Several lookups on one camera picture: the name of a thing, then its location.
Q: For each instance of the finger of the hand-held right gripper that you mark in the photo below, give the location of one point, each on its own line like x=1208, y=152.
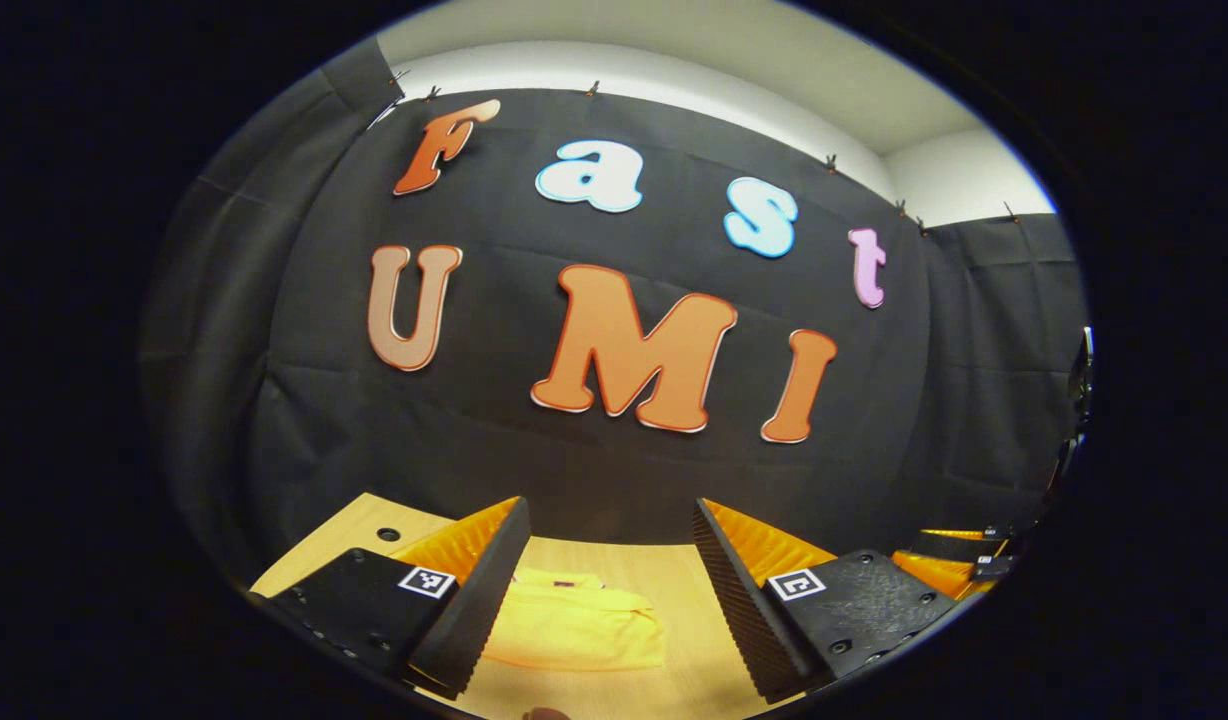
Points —
x=939, y=578
x=964, y=548

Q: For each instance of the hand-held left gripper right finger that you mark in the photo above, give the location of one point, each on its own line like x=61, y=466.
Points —
x=739, y=605

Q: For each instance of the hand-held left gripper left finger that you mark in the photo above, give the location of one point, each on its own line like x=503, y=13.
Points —
x=479, y=605

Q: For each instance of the orange T-shirt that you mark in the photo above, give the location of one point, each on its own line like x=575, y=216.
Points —
x=574, y=625

